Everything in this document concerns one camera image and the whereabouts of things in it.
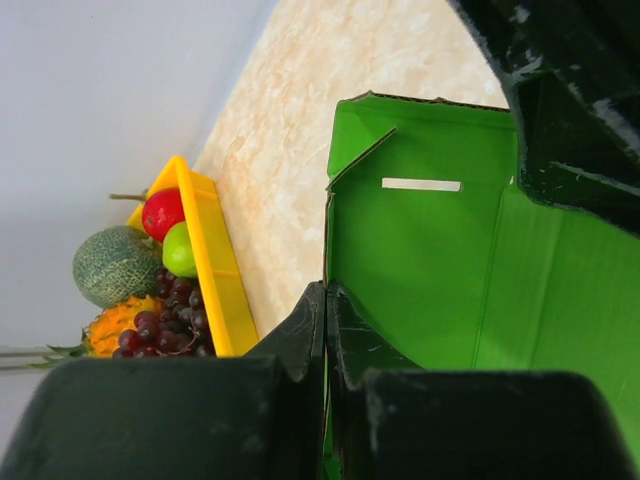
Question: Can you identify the red apple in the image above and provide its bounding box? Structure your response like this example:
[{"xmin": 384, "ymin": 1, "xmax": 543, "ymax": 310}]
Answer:
[{"xmin": 141, "ymin": 188, "xmax": 185, "ymax": 243}]

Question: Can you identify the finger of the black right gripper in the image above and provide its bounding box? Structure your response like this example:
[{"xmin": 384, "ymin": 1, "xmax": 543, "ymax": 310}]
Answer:
[{"xmin": 450, "ymin": 0, "xmax": 639, "ymax": 235}]

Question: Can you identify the pineapple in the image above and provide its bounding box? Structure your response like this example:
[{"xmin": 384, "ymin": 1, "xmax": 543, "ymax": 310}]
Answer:
[{"xmin": 29, "ymin": 296, "xmax": 163, "ymax": 369}]

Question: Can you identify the green paper box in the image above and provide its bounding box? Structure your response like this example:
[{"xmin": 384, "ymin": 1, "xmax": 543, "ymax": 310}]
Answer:
[{"xmin": 324, "ymin": 93, "xmax": 639, "ymax": 466}]

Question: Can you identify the green melon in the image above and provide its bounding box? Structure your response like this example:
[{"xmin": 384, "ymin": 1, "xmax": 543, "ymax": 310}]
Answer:
[{"xmin": 72, "ymin": 225, "xmax": 162, "ymax": 309}]

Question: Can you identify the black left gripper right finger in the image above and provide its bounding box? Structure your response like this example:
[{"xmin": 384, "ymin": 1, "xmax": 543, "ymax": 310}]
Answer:
[{"xmin": 326, "ymin": 283, "xmax": 639, "ymax": 479}]

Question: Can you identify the green apple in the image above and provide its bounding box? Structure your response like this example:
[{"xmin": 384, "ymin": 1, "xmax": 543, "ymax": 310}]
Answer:
[{"xmin": 162, "ymin": 221, "xmax": 197, "ymax": 278}]

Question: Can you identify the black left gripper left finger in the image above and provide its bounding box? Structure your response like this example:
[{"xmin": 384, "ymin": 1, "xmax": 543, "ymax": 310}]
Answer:
[{"xmin": 1, "ymin": 282, "xmax": 326, "ymax": 479}]

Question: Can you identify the purple grape bunch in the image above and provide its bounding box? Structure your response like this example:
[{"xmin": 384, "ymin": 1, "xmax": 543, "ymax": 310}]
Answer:
[{"xmin": 112, "ymin": 267, "xmax": 216, "ymax": 358}]

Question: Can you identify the yellow plastic tray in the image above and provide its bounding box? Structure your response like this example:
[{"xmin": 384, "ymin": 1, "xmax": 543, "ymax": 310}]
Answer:
[{"xmin": 127, "ymin": 157, "xmax": 259, "ymax": 357}]

